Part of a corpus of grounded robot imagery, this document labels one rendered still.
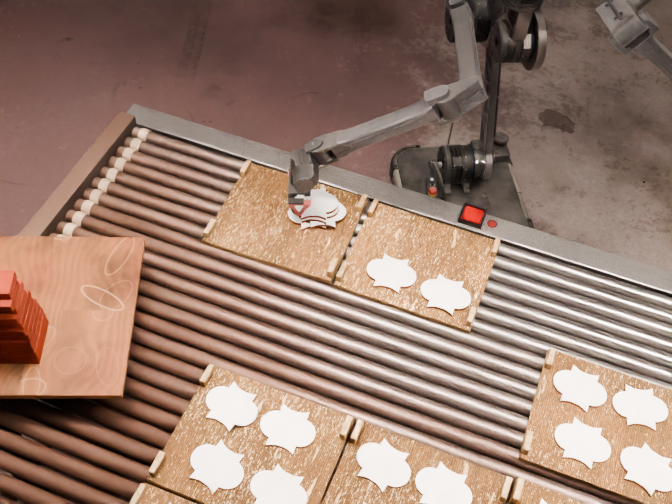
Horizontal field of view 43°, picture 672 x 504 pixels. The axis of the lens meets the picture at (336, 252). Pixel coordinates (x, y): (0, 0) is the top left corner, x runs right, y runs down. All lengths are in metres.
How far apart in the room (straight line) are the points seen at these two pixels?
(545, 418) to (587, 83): 2.76
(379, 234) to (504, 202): 1.21
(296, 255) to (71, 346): 0.69
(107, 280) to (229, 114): 2.08
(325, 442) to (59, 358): 0.70
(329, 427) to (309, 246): 0.59
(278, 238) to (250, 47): 2.29
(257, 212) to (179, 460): 0.83
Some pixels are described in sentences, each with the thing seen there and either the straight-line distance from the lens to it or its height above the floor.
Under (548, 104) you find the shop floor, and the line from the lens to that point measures 4.59.
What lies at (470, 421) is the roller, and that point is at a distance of 2.29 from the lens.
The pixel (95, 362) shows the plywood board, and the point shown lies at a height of 1.04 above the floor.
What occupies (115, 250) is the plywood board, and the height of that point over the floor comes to 1.04.
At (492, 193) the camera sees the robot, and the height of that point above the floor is 0.24.
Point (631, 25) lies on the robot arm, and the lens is 2.40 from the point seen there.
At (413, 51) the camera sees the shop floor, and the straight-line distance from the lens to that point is 4.75.
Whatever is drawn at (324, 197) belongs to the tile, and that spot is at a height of 0.98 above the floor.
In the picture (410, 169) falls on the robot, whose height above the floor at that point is 0.24.
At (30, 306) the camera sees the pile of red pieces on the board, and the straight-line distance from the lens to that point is 2.20.
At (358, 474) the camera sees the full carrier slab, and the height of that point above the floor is 0.95.
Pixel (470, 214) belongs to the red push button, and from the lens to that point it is 2.69.
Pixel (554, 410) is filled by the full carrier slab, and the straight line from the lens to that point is 2.34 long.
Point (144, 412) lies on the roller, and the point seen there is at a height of 0.92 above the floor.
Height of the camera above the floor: 2.92
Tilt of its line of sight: 52 degrees down
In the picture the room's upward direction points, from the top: 4 degrees clockwise
